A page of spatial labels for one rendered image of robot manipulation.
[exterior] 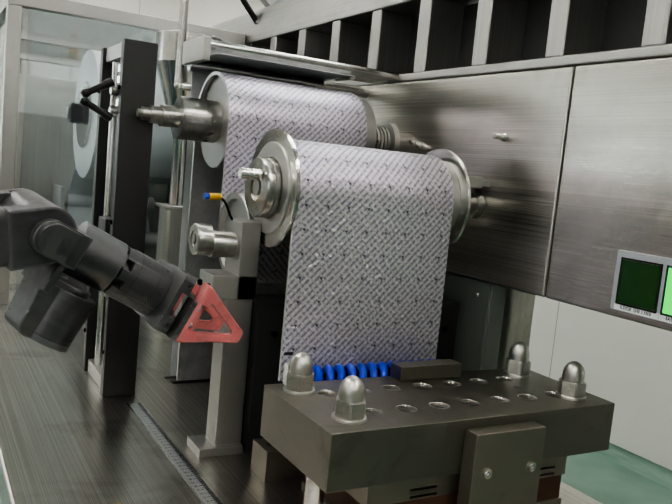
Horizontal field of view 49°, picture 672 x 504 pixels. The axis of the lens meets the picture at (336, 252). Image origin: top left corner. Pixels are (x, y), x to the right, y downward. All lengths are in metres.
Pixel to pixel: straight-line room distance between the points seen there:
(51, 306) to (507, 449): 0.50
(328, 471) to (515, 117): 0.57
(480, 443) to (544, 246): 0.31
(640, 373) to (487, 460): 3.07
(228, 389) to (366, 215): 0.29
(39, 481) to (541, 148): 0.74
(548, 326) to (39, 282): 3.66
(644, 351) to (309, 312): 3.05
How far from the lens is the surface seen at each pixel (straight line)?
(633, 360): 3.89
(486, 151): 1.10
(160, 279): 0.80
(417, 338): 1.00
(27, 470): 0.96
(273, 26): 1.82
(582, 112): 0.98
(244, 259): 0.93
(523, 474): 0.87
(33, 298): 0.77
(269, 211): 0.90
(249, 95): 1.11
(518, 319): 1.30
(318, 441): 0.75
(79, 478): 0.93
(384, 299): 0.95
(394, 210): 0.94
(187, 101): 1.13
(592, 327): 4.03
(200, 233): 0.91
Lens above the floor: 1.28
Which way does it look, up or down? 6 degrees down
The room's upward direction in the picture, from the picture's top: 6 degrees clockwise
